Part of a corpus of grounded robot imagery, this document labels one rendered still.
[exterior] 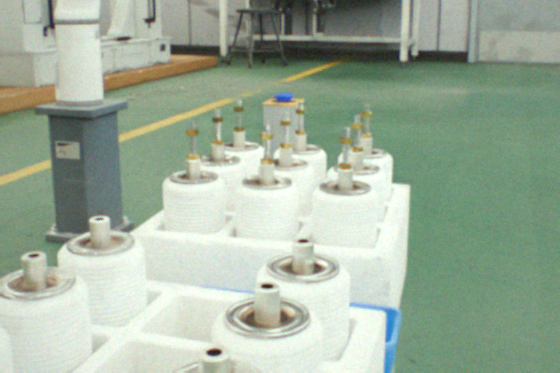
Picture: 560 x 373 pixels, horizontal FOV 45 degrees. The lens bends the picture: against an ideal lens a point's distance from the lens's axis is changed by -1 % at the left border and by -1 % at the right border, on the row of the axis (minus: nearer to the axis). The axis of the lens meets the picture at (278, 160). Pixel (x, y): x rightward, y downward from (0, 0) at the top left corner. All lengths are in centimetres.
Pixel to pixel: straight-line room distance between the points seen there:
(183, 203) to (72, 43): 58
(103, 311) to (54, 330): 11
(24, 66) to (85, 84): 231
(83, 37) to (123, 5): 338
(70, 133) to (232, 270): 62
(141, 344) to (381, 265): 37
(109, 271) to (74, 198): 78
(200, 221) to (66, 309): 40
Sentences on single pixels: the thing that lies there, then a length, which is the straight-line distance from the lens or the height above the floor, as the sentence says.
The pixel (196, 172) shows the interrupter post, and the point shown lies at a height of 26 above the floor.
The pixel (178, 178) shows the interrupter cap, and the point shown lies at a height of 25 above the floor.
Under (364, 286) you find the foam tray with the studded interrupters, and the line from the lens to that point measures 96.
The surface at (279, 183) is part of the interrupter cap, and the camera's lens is 101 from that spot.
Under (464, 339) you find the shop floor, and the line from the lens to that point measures 114.
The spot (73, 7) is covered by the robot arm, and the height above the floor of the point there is 51.
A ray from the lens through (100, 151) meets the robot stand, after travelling 150.
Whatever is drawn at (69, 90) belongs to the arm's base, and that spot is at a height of 33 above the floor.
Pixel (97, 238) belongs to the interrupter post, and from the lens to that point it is 78.
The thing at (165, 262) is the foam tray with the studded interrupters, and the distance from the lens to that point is 103.
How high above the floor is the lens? 52
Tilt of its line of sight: 13 degrees down
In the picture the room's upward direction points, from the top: straight up
